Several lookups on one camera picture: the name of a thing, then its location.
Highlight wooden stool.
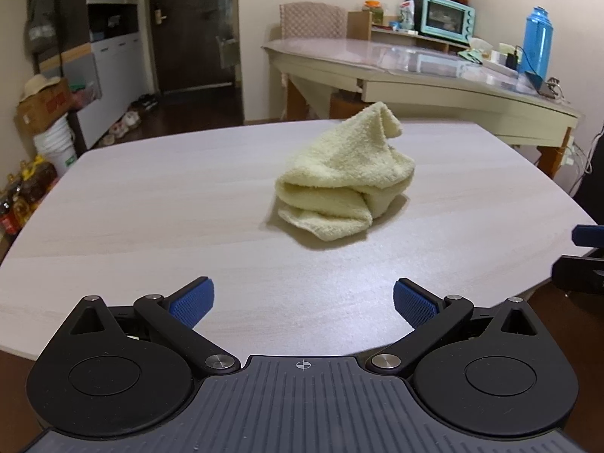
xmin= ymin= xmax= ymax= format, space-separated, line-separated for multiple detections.
xmin=329 ymin=91 xmax=365 ymax=120

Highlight group of oil bottles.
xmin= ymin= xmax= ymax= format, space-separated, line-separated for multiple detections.
xmin=0 ymin=157 xmax=58 ymax=237

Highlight dark wooden door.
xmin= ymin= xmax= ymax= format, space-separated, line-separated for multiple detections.
xmin=148 ymin=0 xmax=239 ymax=96

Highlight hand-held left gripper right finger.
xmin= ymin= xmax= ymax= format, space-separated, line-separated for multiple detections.
xmin=370 ymin=277 xmax=539 ymax=381

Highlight clear plastic wall holder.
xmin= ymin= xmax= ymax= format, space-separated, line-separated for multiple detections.
xmin=216 ymin=35 xmax=237 ymax=69

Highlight white wall cables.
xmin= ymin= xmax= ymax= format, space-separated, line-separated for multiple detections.
xmin=563 ymin=132 xmax=604 ymax=176

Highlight white grey cabinet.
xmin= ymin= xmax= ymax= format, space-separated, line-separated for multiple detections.
xmin=27 ymin=0 xmax=143 ymax=148

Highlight pink white slippers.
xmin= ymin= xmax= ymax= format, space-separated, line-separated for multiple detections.
xmin=100 ymin=110 xmax=141 ymax=147

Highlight small wooden shelf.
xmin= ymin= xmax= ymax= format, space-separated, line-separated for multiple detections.
xmin=348 ymin=9 xmax=473 ymax=55

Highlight blue thermos flask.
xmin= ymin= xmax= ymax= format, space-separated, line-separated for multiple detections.
xmin=521 ymin=6 xmax=553 ymax=81

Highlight straw hat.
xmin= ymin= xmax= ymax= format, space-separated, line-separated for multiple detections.
xmin=21 ymin=75 xmax=62 ymax=103

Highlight cardboard box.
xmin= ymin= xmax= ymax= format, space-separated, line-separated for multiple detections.
xmin=17 ymin=78 xmax=72 ymax=131

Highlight mint green toaster oven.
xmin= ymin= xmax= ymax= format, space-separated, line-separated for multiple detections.
xmin=418 ymin=0 xmax=476 ymax=41

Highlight green cloth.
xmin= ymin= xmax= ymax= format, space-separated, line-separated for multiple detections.
xmin=457 ymin=38 xmax=492 ymax=63

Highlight cream dining table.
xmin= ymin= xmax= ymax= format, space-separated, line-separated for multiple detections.
xmin=261 ymin=37 xmax=586 ymax=152

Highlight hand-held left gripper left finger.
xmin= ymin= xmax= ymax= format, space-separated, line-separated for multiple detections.
xmin=70 ymin=277 xmax=241 ymax=379

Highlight grey hanging bag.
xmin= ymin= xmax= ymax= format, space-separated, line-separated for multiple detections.
xmin=23 ymin=0 xmax=46 ymax=56

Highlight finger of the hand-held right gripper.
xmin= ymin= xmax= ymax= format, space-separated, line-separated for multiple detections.
xmin=571 ymin=225 xmax=604 ymax=248
xmin=552 ymin=254 xmax=604 ymax=294

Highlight dark shoes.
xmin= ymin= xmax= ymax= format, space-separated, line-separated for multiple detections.
xmin=129 ymin=94 xmax=159 ymax=113

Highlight white plastic bucket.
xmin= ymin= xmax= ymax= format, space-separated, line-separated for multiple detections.
xmin=32 ymin=115 xmax=79 ymax=176

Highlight chair with checkered cover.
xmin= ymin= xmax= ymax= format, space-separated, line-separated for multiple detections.
xmin=279 ymin=2 xmax=348 ymax=40

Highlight cream yellow terry towel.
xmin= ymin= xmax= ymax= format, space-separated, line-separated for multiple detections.
xmin=276 ymin=101 xmax=417 ymax=242

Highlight black cabinet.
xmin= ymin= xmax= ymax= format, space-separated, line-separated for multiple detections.
xmin=573 ymin=125 xmax=604 ymax=225

